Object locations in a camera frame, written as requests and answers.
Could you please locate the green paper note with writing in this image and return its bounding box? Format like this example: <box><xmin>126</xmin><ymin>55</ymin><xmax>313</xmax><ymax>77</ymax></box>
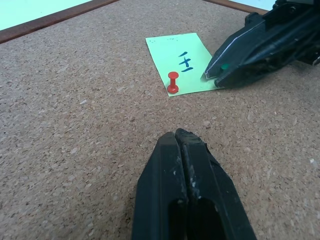
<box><xmin>145</xmin><ymin>32</ymin><xmax>224</xmax><ymax>97</ymax></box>

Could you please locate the red pushpin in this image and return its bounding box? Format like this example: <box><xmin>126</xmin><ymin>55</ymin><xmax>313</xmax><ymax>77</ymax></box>
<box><xmin>166</xmin><ymin>71</ymin><xmax>180</xmax><ymax>96</ymax></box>

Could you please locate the cork board with wooden frame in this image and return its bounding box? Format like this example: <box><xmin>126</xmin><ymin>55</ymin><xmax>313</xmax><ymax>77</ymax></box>
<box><xmin>0</xmin><ymin>0</ymin><xmax>320</xmax><ymax>240</ymax></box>

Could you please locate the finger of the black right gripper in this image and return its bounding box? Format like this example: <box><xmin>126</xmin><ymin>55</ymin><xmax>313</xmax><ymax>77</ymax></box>
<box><xmin>200</xmin><ymin>19</ymin><xmax>276</xmax><ymax>81</ymax></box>
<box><xmin>214</xmin><ymin>51</ymin><xmax>314</xmax><ymax>89</ymax></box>

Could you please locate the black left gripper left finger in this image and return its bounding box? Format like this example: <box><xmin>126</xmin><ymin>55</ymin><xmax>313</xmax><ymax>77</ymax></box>
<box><xmin>131</xmin><ymin>131</ymin><xmax>189</xmax><ymax>240</ymax></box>

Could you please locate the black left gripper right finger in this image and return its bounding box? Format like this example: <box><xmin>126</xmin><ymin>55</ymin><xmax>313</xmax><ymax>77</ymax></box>
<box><xmin>174</xmin><ymin>127</ymin><xmax>258</xmax><ymax>240</ymax></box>

